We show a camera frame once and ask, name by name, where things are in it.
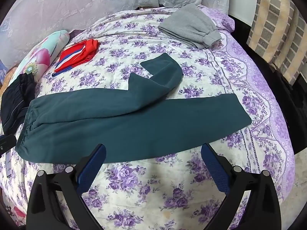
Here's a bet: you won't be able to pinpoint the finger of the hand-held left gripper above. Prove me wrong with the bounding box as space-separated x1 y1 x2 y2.
0 134 17 154

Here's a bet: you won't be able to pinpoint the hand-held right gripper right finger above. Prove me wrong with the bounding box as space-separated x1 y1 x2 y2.
201 142 281 230

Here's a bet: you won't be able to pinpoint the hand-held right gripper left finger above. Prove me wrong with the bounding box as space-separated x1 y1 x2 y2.
26 144 107 230

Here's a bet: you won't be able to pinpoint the teal pants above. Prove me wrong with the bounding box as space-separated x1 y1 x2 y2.
15 53 252 164

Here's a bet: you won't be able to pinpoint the black pants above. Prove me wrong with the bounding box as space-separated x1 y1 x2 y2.
1 73 37 135

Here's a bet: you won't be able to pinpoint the grey pants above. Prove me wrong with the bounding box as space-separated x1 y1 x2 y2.
158 3 222 49

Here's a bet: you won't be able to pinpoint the smartphone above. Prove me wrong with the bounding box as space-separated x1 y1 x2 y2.
5 149 12 178

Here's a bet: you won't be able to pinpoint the purple floral bedsheet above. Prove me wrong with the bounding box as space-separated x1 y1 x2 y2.
0 6 295 230

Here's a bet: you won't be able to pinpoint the brown cloth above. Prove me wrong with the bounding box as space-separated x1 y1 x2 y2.
0 67 17 94

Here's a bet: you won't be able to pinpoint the blue patterned cloth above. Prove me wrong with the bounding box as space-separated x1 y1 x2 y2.
0 59 7 83

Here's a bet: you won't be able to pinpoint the floral pillow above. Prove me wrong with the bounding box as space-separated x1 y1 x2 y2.
14 30 70 84

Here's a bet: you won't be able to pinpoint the red striped garment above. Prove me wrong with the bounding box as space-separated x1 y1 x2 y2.
52 39 100 77

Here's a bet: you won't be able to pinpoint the white lace headboard cover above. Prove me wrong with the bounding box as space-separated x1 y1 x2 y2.
0 0 160 70

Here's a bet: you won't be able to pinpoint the beige grey striped curtain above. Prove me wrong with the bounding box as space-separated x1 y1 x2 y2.
247 0 307 85

